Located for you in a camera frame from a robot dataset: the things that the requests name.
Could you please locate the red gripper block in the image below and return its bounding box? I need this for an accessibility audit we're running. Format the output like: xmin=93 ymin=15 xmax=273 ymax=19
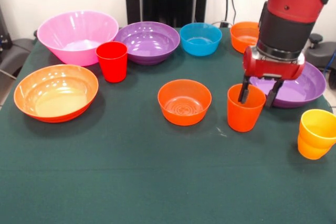
xmin=237 ymin=45 xmax=306 ymax=109

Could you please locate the small orange bowl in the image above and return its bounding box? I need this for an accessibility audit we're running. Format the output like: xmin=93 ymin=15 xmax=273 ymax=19
xmin=230 ymin=21 xmax=260 ymax=54
xmin=157 ymin=79 xmax=213 ymax=127

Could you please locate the red cup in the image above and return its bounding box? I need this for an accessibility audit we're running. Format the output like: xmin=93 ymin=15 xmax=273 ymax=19
xmin=95 ymin=41 xmax=129 ymax=83

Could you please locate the purple bowl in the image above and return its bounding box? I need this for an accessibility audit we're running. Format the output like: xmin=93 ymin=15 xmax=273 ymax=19
xmin=248 ymin=61 xmax=327 ymax=109
xmin=114 ymin=21 xmax=181 ymax=66

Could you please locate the yellow cup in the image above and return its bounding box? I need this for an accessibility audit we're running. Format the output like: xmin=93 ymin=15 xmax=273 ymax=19
xmin=299 ymin=109 xmax=336 ymax=150

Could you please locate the blue bowl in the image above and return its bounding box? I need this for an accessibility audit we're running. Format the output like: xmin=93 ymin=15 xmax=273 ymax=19
xmin=180 ymin=23 xmax=223 ymax=57

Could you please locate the light orange cup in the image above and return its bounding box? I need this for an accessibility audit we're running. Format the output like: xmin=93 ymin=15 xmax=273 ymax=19
xmin=297 ymin=132 xmax=332 ymax=161

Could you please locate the dark green tablecloth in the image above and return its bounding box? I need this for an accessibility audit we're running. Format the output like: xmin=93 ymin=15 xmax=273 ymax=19
xmin=0 ymin=27 xmax=336 ymax=224

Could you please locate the pink bowl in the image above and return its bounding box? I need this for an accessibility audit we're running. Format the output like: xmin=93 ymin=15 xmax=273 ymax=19
xmin=36 ymin=10 xmax=119 ymax=67

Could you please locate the large orange bowl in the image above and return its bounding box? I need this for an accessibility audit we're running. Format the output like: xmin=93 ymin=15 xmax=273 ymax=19
xmin=13 ymin=64 xmax=99 ymax=123

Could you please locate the black pedestal foot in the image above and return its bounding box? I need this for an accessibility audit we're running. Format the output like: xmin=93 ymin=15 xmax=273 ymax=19
xmin=306 ymin=33 xmax=336 ymax=69

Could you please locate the blue cable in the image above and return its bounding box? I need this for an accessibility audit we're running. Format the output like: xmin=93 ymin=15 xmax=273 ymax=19
xmin=322 ymin=50 xmax=336 ymax=74

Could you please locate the black cable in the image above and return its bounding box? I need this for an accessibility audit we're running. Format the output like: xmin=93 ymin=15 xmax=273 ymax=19
xmin=224 ymin=0 xmax=238 ymax=28

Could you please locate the grey pedestal foot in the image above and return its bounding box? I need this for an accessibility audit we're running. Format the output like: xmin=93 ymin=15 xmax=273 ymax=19
xmin=0 ymin=38 xmax=35 ymax=71

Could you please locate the black equipment frame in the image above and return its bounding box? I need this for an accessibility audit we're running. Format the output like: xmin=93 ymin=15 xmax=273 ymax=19
xmin=0 ymin=6 xmax=12 ymax=49

